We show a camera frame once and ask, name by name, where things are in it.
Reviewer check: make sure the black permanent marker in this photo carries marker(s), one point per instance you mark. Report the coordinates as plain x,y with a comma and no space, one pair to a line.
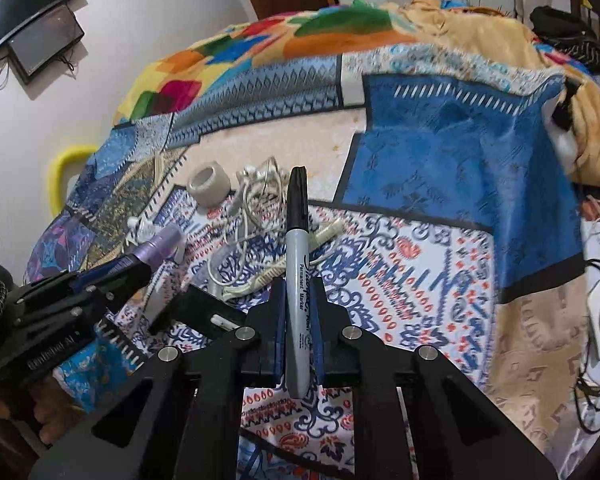
297,371

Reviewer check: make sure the white disposable razor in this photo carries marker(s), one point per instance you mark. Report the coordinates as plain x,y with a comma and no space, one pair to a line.
138,231

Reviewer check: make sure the blue patchwork bedspread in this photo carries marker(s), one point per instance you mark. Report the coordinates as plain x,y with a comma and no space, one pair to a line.
460,228

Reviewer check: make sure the colourful checkered blanket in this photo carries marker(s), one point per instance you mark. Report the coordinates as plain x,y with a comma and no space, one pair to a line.
176,81

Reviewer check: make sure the small black wall monitor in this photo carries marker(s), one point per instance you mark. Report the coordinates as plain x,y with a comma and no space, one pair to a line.
50,38

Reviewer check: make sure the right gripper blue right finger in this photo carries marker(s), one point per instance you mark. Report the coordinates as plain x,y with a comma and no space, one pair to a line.
317,301

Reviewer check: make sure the left hand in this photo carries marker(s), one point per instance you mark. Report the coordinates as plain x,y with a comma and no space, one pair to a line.
46,404

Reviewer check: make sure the grey tape roll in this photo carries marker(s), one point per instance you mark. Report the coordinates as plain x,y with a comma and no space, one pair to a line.
208,185

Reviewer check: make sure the white earphones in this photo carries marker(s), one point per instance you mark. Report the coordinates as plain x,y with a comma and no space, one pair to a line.
257,214

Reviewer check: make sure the yellow foam bed rail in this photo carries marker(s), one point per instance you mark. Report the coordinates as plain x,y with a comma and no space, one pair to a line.
58,173

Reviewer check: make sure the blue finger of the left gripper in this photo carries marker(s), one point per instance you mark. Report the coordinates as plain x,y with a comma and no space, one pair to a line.
122,283
98,272

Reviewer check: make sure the black clothes pile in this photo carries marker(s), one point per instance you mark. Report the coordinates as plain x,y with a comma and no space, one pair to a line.
567,34

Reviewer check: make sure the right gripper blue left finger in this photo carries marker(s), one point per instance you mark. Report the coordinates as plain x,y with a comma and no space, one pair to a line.
278,299

